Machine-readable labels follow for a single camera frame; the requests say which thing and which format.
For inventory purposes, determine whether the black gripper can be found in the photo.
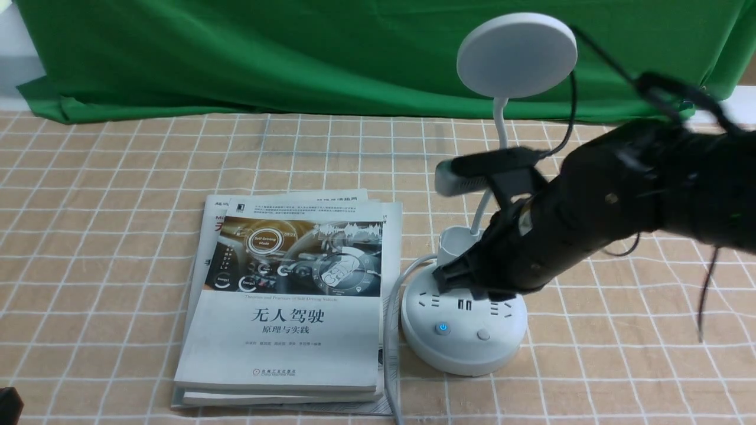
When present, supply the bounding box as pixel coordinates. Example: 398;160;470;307
432;177;610;296

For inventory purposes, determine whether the white desk lamp with base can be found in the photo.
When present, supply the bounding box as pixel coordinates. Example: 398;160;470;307
399;12;578;377

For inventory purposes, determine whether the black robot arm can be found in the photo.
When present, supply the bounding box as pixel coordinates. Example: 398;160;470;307
433;119;755;300

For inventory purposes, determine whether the top self-driving book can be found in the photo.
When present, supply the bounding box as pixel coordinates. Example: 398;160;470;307
174;198;384;393

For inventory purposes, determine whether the bottom book in stack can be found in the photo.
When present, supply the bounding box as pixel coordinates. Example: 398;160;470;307
171;201;403;416

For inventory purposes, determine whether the green backdrop cloth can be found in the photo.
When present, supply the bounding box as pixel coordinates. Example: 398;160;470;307
17;1;754;124

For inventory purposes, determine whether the checkered orange tablecloth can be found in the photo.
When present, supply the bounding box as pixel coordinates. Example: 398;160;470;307
1;112;755;424

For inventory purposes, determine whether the dark object at corner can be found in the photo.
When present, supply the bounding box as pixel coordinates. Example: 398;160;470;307
0;387;24;425

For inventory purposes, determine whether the white power cable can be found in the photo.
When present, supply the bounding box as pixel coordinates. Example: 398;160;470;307
383;254;439;425

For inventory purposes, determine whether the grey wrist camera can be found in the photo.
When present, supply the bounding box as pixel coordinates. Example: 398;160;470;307
435;148;547;208

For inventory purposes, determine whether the black camera cable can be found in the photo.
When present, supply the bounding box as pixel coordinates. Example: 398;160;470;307
540;25;745;343

